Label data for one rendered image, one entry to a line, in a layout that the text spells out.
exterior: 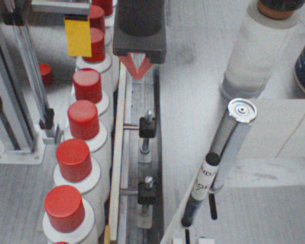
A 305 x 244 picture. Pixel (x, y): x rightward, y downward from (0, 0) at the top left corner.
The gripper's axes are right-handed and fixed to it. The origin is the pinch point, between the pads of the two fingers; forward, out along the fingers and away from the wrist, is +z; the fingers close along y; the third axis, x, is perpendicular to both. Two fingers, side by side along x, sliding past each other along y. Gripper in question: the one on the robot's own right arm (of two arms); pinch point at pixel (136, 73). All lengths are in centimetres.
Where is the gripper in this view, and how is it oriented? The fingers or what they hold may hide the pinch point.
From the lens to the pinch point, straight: 50.9
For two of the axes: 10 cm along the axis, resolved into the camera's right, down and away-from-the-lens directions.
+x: -10.0, -0.4, -0.7
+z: -0.8, 6.0, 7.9
